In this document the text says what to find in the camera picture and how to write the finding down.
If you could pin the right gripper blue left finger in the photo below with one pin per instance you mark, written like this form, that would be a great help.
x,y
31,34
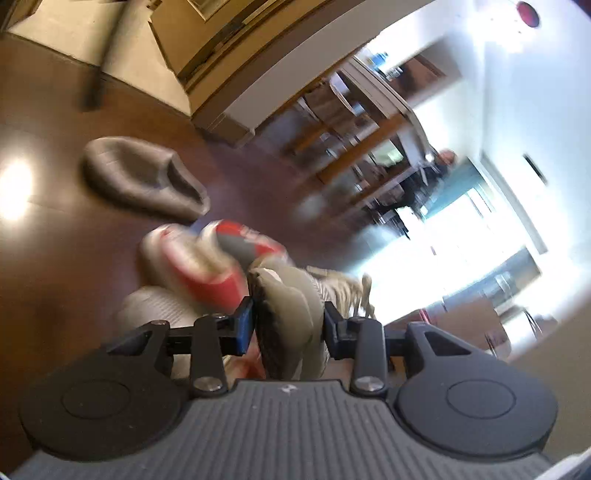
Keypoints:
x,y
214,337

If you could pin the wooden dining table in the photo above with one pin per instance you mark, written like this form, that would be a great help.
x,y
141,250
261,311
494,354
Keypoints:
x,y
363,111

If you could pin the red grey slipper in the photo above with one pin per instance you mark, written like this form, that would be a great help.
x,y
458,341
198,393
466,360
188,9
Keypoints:
x,y
241,242
190,278

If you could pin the person in dark clothes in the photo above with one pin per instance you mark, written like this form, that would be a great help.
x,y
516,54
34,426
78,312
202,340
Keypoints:
x,y
413,192

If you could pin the red grey slipper back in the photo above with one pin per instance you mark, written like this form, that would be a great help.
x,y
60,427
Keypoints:
x,y
241,242

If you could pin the beige quilted slipper front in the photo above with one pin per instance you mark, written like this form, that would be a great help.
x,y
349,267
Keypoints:
x,y
145,175

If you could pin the red grey slipper front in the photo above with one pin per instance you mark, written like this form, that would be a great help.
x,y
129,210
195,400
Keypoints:
x,y
190,278

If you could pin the white sneaker coral lining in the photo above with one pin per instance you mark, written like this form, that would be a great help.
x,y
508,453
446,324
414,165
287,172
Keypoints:
x,y
291,313

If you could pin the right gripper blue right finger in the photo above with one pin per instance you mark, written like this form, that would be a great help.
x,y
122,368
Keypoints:
x,y
362,340

